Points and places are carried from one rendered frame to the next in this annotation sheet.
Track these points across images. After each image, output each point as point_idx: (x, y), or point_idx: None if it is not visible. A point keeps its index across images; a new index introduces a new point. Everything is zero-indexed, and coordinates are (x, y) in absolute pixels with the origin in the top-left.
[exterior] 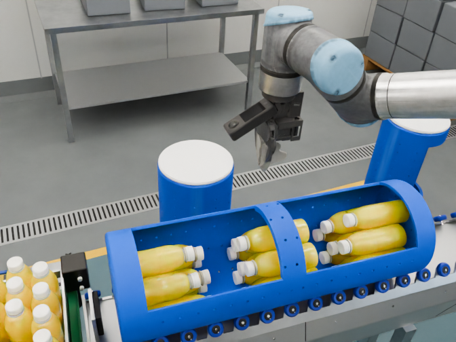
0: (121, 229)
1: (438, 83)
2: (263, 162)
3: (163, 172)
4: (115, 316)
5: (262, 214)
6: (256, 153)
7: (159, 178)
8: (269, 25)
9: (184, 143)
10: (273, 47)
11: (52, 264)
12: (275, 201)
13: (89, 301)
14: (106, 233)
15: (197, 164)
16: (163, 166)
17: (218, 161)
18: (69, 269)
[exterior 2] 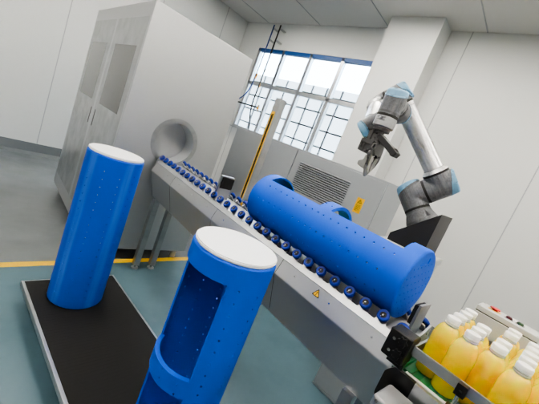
0: (407, 252)
1: None
2: (372, 169)
3: (271, 266)
4: (392, 325)
5: (340, 208)
6: (367, 167)
7: (261, 281)
8: (407, 98)
9: (210, 244)
10: (404, 107)
11: (388, 403)
12: (318, 205)
13: (426, 305)
14: (419, 257)
15: (245, 244)
16: (263, 264)
17: (232, 234)
18: (414, 333)
